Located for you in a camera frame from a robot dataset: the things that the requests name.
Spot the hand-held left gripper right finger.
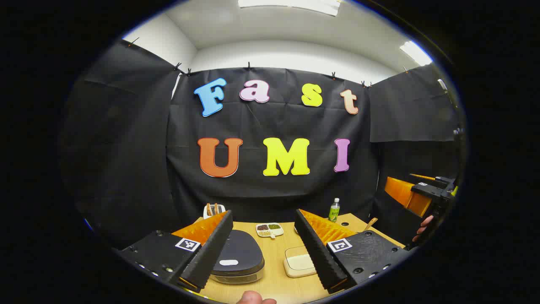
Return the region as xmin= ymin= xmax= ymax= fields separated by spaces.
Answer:
xmin=294 ymin=209 xmax=409 ymax=295

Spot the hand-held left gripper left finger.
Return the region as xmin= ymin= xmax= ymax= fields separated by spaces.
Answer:
xmin=117 ymin=210 xmax=234 ymax=293

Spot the cream tray of rice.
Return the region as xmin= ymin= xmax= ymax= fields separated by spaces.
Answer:
xmin=283 ymin=246 xmax=318 ymax=278

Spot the black rice cooker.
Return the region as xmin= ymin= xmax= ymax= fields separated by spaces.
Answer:
xmin=209 ymin=229 xmax=265 ymax=284

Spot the white toaster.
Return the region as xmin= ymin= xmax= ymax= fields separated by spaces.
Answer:
xmin=203 ymin=203 xmax=227 ymax=220

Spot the white divided grain dish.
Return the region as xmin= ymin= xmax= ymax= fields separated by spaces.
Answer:
xmin=256 ymin=223 xmax=284 ymax=239

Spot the black backdrop cloth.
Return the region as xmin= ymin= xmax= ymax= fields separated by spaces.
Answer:
xmin=59 ymin=40 xmax=462 ymax=250

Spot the ceiling light panel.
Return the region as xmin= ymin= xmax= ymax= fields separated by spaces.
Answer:
xmin=400 ymin=41 xmax=434 ymax=66
xmin=238 ymin=0 xmax=341 ymax=16

